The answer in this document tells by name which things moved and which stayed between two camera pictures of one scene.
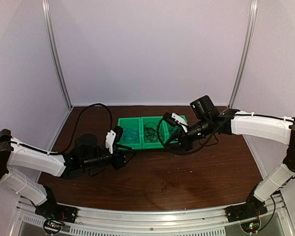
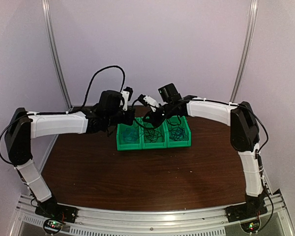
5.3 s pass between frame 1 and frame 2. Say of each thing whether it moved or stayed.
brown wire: moved
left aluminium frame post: stayed
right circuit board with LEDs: stayed
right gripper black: moved
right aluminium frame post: stayed
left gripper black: moved
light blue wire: stayed
